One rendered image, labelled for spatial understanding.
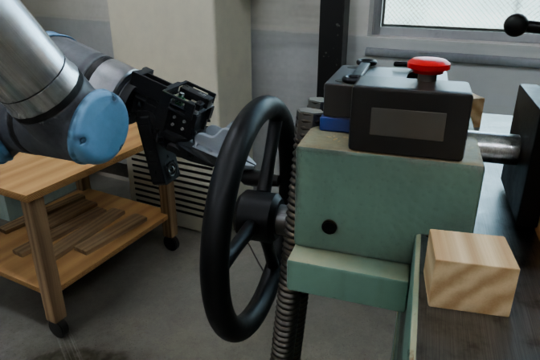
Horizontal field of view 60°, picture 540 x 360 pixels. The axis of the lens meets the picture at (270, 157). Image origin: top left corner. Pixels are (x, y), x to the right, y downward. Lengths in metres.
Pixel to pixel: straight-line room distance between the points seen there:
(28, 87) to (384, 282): 0.39
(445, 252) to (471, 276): 0.02
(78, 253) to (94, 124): 1.23
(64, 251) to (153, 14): 0.94
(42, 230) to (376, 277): 1.24
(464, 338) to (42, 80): 0.45
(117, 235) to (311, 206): 1.48
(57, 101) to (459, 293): 0.43
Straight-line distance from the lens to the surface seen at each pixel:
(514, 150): 0.41
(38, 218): 1.49
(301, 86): 1.98
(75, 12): 2.69
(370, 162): 0.35
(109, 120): 0.59
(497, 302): 0.30
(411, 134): 0.34
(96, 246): 1.76
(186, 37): 1.87
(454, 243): 0.30
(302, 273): 0.38
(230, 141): 0.45
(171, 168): 0.73
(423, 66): 0.35
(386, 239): 0.38
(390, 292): 0.38
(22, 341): 1.77
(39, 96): 0.55
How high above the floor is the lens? 1.08
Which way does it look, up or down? 22 degrees down
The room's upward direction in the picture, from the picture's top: straight up
